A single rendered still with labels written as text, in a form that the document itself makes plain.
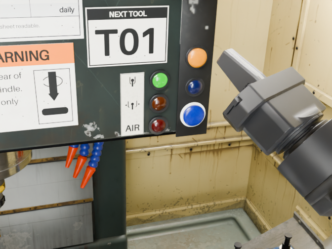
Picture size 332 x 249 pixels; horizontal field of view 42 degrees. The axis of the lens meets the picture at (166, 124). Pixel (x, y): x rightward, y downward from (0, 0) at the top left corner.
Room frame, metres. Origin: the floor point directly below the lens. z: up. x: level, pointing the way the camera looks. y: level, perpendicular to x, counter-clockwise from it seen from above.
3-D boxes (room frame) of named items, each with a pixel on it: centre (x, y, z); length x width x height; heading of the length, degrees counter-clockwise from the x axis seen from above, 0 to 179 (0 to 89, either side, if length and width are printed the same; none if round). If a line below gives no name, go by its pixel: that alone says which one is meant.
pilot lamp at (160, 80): (0.52, 0.01, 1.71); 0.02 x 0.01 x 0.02; 108
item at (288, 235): (0.68, -0.25, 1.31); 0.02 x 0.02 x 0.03
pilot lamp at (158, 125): (0.52, 0.01, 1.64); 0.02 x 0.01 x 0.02; 108
